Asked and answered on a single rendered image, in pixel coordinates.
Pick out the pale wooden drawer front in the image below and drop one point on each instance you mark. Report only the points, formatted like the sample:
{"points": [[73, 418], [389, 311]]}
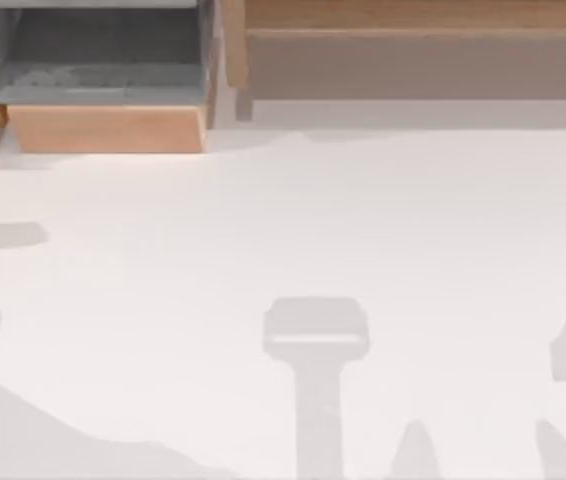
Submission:
{"points": [[105, 129]]}

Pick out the wooden open shelf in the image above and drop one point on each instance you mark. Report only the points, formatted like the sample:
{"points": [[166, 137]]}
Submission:
{"points": [[413, 55]]}

